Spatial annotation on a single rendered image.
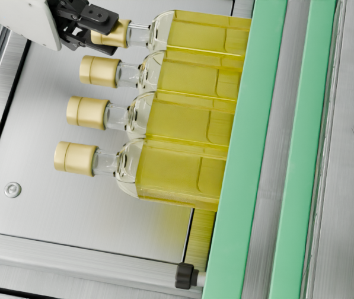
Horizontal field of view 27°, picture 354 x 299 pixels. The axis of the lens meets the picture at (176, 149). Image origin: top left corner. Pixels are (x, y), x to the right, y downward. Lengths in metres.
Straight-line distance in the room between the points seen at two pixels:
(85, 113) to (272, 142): 0.25
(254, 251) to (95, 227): 0.34
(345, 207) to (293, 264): 0.06
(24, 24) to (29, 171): 0.19
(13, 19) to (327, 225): 0.51
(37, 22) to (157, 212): 0.28
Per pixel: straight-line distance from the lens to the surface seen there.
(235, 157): 0.68
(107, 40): 0.91
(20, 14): 0.95
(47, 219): 0.96
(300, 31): 0.75
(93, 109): 0.85
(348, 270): 0.63
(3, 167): 1.00
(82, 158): 0.83
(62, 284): 0.95
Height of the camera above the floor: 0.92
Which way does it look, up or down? 7 degrees up
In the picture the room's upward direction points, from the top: 81 degrees counter-clockwise
